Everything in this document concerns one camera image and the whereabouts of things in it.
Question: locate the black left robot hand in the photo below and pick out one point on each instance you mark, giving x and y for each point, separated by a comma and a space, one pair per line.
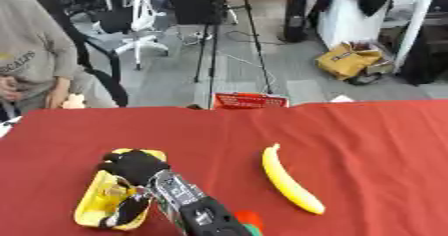
135, 166

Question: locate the yellow open box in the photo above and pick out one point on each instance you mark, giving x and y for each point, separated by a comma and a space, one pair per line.
99, 196

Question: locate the black speaker box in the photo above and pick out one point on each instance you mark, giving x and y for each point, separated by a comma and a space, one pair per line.
197, 1

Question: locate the black office chair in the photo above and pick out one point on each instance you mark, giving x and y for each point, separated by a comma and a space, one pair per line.
99, 63

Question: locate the red and green toy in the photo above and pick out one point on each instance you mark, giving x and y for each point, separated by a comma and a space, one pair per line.
249, 220

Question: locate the red plastic basket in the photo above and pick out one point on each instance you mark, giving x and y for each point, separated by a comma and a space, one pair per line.
249, 100

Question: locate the white office chair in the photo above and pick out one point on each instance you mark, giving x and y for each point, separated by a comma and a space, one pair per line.
142, 30

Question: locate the yellow toy banana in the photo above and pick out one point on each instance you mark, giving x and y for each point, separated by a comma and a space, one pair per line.
286, 180

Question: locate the person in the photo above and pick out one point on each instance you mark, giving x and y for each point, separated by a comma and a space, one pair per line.
29, 56

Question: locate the black tripod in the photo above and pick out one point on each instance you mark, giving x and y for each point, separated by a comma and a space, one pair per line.
254, 36

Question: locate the white paper sheet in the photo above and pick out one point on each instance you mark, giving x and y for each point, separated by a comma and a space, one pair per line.
342, 98

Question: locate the tan paper bag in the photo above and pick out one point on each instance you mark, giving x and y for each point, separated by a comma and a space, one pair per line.
345, 60

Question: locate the white draped cloth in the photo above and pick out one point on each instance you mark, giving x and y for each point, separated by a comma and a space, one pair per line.
347, 23

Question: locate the black post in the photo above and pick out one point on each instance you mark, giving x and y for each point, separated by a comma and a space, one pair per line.
296, 10

